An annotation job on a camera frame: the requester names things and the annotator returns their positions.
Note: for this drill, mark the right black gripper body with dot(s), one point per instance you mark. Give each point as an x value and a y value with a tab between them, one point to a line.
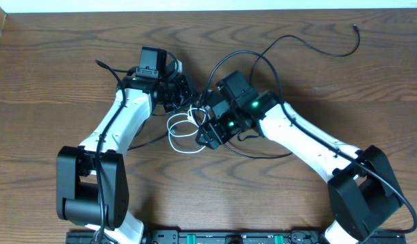
224	127

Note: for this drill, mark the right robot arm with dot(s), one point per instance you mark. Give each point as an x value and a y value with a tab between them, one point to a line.
362	186

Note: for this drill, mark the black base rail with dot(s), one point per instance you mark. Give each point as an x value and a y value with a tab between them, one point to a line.
180	237

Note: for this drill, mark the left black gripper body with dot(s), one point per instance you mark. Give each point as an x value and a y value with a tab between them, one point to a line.
176	93

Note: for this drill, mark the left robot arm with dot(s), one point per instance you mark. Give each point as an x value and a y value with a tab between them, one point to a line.
91	182

